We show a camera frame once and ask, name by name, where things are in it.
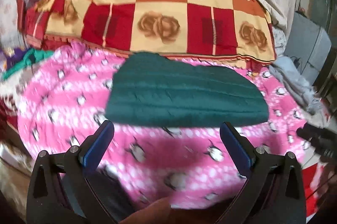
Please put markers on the white refrigerator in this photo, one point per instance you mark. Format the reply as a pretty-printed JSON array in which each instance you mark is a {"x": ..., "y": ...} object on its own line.
[{"x": 308, "y": 39}]

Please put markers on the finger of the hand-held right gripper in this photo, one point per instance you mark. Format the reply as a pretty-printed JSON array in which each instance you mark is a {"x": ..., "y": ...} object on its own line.
[{"x": 316, "y": 139}]

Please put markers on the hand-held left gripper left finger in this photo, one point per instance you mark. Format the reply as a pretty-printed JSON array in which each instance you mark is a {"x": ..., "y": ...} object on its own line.
[{"x": 100, "y": 145}]

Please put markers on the red cloth with white print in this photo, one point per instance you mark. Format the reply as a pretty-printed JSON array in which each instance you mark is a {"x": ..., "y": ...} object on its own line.
[{"x": 313, "y": 179}]

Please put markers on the green puffer jacket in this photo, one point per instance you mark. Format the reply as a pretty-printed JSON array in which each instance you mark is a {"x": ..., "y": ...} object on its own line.
[{"x": 184, "y": 97}]

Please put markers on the purple cloth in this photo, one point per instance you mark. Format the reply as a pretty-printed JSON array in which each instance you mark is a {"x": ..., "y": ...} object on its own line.
[{"x": 10, "y": 58}]

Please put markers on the red yellow rose-print quilt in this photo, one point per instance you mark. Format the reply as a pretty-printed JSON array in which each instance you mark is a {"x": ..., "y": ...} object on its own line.
[{"x": 163, "y": 23}]

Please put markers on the pink floral pillow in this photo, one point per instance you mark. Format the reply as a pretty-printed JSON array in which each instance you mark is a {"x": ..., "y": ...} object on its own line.
[{"x": 10, "y": 10}]

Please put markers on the white floral bed sheet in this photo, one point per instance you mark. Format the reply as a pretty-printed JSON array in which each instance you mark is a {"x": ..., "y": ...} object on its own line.
[{"x": 279, "y": 39}]

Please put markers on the brown cloth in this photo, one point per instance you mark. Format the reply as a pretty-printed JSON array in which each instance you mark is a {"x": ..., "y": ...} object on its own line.
[{"x": 150, "y": 212}]

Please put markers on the pink penguin-print blanket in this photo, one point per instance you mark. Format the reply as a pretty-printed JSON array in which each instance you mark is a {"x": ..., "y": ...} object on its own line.
[{"x": 79, "y": 108}]

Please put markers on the green knitted cloth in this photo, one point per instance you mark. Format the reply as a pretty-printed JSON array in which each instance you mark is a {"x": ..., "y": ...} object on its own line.
[{"x": 34, "y": 56}]

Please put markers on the grey sweatpants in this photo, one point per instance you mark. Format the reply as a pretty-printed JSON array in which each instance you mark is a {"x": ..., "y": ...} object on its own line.
[{"x": 292, "y": 79}]

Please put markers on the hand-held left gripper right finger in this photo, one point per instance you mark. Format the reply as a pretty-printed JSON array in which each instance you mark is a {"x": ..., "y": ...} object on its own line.
[{"x": 235, "y": 147}]

